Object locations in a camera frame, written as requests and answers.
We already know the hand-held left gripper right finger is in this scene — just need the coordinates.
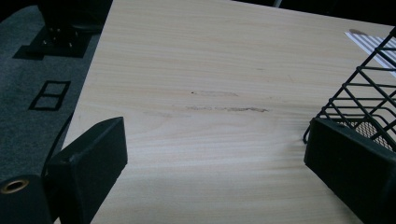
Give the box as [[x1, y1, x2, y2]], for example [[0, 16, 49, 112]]
[[303, 117, 396, 224]]

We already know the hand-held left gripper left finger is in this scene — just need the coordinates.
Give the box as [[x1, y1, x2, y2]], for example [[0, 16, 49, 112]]
[[42, 116, 129, 224]]

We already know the black wire rack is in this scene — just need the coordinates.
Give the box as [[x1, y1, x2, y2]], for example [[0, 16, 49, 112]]
[[303, 26, 396, 153]]

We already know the striped woven placemat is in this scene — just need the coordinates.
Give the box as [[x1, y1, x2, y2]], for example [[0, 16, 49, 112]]
[[344, 30, 396, 78]]

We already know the black stand base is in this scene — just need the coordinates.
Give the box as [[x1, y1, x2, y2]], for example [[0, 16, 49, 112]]
[[12, 0, 114, 61]]

